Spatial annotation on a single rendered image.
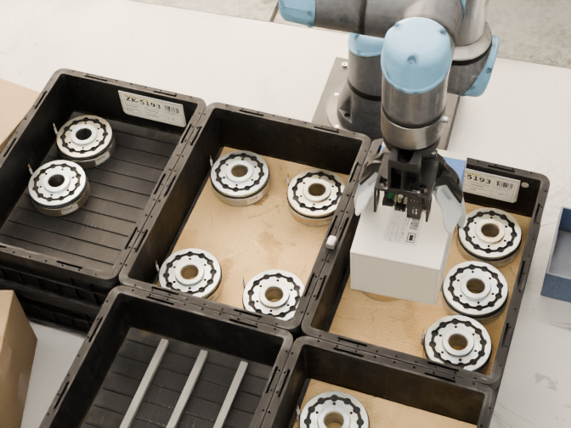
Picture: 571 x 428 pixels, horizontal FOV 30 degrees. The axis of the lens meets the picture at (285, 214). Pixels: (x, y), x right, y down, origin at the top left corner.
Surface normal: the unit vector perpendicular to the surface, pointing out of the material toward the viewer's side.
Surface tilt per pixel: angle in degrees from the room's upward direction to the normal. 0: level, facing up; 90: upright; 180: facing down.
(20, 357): 90
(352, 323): 0
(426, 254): 0
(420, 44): 0
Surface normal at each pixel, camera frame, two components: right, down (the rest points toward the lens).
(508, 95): -0.06, -0.60
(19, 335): 1.00, -0.01
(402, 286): -0.27, 0.78
